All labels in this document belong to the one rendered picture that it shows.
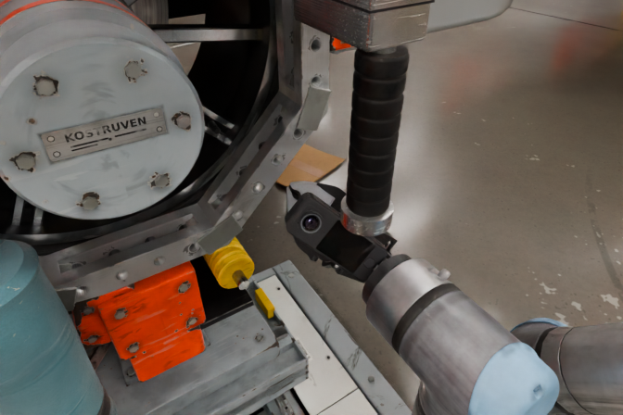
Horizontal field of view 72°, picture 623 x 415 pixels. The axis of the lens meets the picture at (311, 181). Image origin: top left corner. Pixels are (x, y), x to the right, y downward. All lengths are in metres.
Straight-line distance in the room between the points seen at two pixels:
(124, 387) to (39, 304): 0.53
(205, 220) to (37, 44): 0.34
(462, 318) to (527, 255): 1.14
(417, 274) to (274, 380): 0.57
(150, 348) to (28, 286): 0.30
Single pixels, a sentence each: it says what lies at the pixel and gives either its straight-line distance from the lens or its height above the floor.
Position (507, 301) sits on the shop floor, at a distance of 1.39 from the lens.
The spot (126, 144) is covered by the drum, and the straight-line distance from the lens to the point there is 0.31.
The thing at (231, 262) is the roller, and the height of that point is 0.54.
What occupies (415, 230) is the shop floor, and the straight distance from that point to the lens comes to 1.52.
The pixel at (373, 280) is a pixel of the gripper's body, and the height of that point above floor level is 0.64.
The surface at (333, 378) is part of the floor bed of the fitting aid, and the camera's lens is 1.05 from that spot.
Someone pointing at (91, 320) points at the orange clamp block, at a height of 0.55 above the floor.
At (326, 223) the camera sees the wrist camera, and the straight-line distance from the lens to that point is 0.45.
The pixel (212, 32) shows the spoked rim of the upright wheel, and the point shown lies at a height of 0.83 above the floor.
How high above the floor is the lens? 0.99
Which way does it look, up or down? 36 degrees down
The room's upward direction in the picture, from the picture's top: straight up
